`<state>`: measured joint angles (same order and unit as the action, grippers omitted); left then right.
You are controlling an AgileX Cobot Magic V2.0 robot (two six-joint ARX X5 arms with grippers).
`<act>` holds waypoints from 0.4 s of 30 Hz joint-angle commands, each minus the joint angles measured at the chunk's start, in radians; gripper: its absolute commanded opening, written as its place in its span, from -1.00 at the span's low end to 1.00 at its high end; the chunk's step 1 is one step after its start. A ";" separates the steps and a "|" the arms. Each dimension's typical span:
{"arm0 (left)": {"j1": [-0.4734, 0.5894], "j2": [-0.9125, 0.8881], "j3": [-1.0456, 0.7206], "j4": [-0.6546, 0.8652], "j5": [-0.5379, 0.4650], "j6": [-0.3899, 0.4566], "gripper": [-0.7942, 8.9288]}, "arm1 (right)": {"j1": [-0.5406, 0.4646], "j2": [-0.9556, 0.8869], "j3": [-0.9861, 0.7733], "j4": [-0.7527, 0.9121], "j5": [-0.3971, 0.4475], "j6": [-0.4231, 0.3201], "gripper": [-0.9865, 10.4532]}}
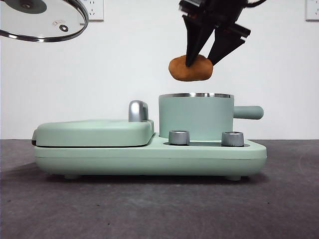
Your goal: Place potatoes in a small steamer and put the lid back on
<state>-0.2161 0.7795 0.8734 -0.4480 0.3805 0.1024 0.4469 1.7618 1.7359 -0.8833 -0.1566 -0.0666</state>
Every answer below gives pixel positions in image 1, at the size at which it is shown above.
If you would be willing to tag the mint green breakfast machine base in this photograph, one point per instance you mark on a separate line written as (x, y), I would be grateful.
(149, 161)

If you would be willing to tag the mint green steamer pot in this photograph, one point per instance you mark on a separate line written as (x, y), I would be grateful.
(197, 114)

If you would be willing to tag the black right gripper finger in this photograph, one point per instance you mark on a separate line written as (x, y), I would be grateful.
(195, 39)
(224, 46)

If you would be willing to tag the glass lid with green knob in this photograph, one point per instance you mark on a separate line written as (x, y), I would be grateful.
(62, 28)

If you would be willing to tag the brown potato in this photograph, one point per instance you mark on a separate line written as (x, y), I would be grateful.
(192, 73)

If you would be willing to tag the mint green griddle cover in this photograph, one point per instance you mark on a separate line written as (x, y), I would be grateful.
(94, 133)

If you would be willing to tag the silver control knob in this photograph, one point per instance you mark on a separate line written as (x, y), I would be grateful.
(179, 138)
(232, 139)

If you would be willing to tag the white wall socket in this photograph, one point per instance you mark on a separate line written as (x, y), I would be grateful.
(312, 10)
(97, 12)

